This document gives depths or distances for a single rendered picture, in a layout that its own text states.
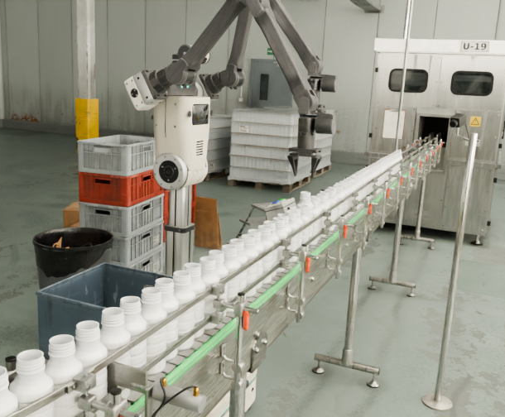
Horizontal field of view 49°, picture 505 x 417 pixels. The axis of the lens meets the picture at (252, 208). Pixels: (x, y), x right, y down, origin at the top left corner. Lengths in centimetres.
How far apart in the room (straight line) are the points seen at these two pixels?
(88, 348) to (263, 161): 753
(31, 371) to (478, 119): 568
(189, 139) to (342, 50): 995
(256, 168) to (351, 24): 474
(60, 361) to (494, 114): 563
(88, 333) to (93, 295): 98
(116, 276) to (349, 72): 1045
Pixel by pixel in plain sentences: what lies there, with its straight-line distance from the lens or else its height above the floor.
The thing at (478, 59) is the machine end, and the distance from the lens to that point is 622.
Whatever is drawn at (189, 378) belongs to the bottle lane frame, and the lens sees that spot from 122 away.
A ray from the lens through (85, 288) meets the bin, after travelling 189.
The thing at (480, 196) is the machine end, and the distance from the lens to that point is 629.
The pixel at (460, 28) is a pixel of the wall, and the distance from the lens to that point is 1181.
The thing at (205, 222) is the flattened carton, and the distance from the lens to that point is 528.
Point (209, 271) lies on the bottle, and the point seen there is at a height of 114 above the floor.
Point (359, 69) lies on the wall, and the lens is 1202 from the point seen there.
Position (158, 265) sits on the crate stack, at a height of 9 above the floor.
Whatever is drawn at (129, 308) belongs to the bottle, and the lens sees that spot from 105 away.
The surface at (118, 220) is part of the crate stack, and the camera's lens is 408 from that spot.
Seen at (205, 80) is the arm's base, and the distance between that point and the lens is 258.
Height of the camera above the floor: 156
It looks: 13 degrees down
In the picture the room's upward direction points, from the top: 3 degrees clockwise
